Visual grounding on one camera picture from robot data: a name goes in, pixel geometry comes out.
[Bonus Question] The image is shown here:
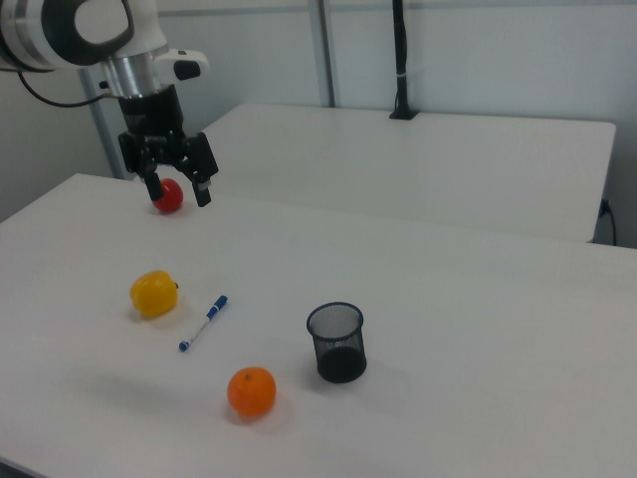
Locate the grey partition post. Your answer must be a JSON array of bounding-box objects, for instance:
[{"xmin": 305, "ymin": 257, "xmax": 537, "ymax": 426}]
[{"xmin": 307, "ymin": 0, "xmax": 335, "ymax": 109}]

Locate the white marker pen blue cap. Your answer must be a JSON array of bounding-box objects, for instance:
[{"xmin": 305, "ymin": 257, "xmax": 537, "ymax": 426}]
[{"xmin": 178, "ymin": 294, "xmax": 230, "ymax": 354}]

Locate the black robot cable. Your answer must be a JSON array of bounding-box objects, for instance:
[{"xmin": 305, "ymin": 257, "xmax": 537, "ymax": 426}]
[{"xmin": 16, "ymin": 68, "xmax": 122, "ymax": 110}]

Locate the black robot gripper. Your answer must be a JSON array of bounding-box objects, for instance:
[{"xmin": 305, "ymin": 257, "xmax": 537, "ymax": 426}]
[{"xmin": 117, "ymin": 84, "xmax": 221, "ymax": 209}]

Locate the red apple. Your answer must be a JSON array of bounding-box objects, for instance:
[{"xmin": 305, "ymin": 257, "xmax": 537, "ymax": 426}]
[{"xmin": 150, "ymin": 177, "xmax": 185, "ymax": 215}]

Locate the yellow bell pepper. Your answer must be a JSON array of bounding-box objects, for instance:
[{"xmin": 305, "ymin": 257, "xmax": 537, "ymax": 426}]
[{"xmin": 129, "ymin": 269, "xmax": 181, "ymax": 321}]

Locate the grey metal frame post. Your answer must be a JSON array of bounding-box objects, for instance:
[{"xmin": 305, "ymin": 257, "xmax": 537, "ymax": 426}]
[{"xmin": 79, "ymin": 68, "xmax": 131, "ymax": 181}]

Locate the black pole with base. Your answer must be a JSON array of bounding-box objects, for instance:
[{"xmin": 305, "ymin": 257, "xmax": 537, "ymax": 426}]
[{"xmin": 388, "ymin": 0, "xmax": 420, "ymax": 121}]

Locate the black mesh pen cup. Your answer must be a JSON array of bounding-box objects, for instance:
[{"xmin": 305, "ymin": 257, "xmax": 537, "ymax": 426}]
[{"xmin": 305, "ymin": 300, "xmax": 369, "ymax": 384}]

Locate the orange mandarin fruit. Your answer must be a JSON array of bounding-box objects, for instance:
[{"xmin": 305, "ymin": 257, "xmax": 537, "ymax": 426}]
[{"xmin": 226, "ymin": 365, "xmax": 278, "ymax": 419}]

